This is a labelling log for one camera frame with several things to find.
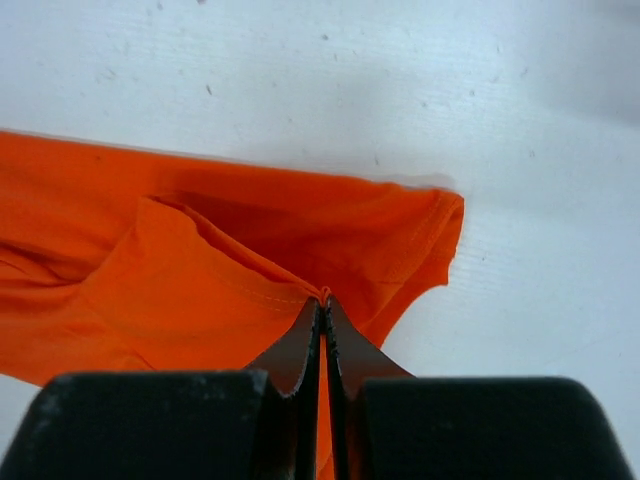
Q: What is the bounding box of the orange t shirt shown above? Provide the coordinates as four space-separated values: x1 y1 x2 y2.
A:
1 133 464 479

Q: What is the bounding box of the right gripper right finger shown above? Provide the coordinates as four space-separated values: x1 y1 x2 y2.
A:
325 299 632 479

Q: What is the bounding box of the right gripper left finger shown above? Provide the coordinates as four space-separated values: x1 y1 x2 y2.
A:
1 299 320 479

